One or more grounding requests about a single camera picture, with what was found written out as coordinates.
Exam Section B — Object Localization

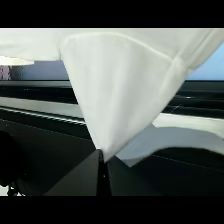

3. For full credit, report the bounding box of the silver frame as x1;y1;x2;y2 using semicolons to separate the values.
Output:
0;96;224;141

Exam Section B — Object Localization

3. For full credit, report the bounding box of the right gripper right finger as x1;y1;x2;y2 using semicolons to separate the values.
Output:
103;154;160;197

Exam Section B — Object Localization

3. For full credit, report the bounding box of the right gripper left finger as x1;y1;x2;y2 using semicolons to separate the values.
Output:
44;148;105;197

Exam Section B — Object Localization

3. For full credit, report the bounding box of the white garment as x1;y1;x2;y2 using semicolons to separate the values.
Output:
0;28;224;168

